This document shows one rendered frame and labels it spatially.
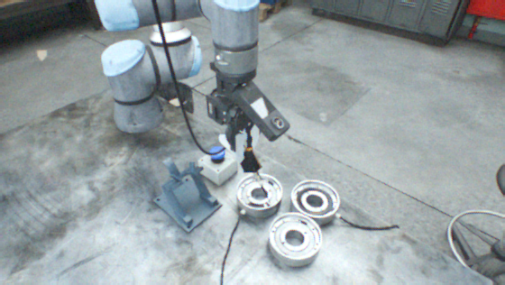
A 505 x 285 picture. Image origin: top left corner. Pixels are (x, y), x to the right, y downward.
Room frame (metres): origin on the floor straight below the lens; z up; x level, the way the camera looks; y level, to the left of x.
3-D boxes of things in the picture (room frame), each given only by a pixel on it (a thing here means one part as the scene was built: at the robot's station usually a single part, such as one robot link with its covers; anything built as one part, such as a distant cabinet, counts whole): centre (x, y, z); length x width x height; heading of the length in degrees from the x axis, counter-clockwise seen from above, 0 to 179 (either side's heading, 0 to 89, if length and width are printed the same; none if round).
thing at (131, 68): (0.81, 0.34, 0.97); 0.13 x 0.12 x 0.14; 119
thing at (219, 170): (0.58, 0.09, 0.82); 0.08 x 0.07 x 0.05; 50
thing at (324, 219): (0.46, -0.14, 0.82); 0.10 x 0.10 x 0.04
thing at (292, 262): (0.36, -0.09, 0.82); 0.10 x 0.10 x 0.04
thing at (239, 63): (0.51, 0.03, 1.15); 0.08 x 0.08 x 0.05
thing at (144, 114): (0.81, 0.35, 0.85); 0.15 x 0.15 x 0.10
